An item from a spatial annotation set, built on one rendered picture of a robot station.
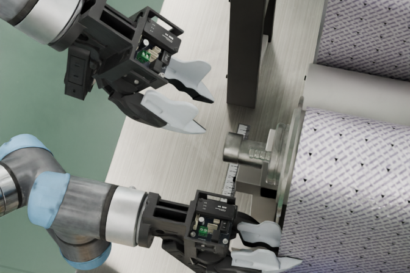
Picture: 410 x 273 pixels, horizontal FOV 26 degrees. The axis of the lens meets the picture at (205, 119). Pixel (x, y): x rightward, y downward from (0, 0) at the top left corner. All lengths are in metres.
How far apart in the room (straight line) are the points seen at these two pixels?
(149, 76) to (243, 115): 0.56
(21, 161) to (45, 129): 1.26
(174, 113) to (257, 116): 0.52
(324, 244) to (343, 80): 0.21
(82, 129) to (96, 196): 1.40
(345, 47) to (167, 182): 0.42
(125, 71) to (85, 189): 0.27
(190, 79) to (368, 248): 0.30
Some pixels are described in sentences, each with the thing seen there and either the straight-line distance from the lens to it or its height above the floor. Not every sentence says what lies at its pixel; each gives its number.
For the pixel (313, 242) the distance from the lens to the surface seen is 1.12.
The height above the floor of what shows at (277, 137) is 1.29.
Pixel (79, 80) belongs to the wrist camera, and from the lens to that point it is 1.02.
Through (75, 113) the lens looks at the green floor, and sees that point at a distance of 2.59.
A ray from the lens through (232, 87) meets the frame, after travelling 1.47.
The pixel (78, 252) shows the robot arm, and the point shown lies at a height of 1.03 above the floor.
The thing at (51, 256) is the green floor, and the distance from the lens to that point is 2.40.
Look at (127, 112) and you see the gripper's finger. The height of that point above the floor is 1.35.
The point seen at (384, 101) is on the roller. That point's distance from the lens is 1.15.
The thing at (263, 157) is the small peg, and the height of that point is 1.23.
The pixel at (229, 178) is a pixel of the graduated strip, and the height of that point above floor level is 0.90.
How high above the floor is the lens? 2.19
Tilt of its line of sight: 59 degrees down
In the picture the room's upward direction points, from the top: straight up
